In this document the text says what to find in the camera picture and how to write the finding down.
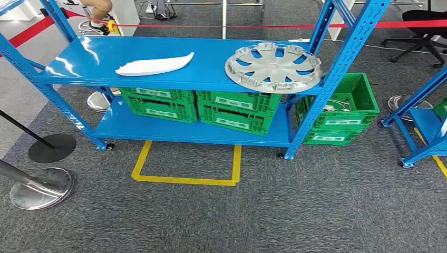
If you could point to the seated person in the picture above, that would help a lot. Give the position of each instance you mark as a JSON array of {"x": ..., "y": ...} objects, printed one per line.
[{"x": 101, "y": 8}]

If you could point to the open green plastic crate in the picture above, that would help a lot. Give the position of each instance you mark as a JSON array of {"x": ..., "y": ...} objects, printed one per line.
[{"x": 366, "y": 101}]

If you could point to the blue metal shelf rack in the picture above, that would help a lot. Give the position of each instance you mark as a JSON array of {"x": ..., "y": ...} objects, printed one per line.
[
  {"x": 139, "y": 49},
  {"x": 424, "y": 122}
]

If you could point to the white power strip with plugs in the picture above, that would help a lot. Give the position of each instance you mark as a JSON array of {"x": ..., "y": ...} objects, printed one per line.
[{"x": 150, "y": 7}]

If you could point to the yellow floor tape marking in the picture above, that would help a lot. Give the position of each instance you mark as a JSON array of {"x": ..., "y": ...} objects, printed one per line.
[{"x": 440, "y": 166}]

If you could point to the steel tube table frame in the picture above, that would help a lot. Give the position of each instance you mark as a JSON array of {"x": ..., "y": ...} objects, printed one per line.
[{"x": 216, "y": 3}]

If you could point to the yellow belt clip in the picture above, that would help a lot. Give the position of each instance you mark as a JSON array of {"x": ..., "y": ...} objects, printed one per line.
[{"x": 113, "y": 27}]

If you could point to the long white power strip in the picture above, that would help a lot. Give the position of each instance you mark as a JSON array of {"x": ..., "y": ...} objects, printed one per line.
[{"x": 298, "y": 40}]

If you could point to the chrome belt stanchion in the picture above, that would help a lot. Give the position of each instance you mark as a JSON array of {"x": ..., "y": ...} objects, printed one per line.
[
  {"x": 42, "y": 188},
  {"x": 396, "y": 103},
  {"x": 97, "y": 103}
]

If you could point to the white desk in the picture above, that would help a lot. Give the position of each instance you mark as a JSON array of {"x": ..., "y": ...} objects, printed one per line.
[{"x": 125, "y": 17}]

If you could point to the white plastic trim part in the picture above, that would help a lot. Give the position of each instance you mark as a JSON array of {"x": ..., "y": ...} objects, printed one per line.
[{"x": 153, "y": 66}]

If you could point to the black office chair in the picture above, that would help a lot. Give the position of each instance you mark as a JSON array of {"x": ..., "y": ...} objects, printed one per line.
[{"x": 422, "y": 17}]

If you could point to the short red barrier belt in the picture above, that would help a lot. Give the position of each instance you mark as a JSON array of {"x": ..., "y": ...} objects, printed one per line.
[{"x": 75, "y": 14}]

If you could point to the grey plastic wheel hubcap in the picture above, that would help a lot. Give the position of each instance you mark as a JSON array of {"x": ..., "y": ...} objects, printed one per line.
[{"x": 272, "y": 69}]

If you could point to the thin red barrier belt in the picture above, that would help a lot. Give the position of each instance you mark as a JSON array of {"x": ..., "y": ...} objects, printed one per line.
[{"x": 279, "y": 26}]

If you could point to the wide red barrier belt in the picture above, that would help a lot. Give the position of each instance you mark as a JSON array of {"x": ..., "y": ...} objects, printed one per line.
[{"x": 28, "y": 33}]

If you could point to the white cabinet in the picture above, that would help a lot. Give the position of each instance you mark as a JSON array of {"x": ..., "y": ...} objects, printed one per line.
[{"x": 21, "y": 12}]

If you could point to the black stanchion with round base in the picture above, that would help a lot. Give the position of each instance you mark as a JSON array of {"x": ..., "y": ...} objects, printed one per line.
[{"x": 52, "y": 148}]

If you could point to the white desk panel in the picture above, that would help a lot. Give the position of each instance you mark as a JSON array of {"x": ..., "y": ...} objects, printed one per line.
[{"x": 344, "y": 28}]

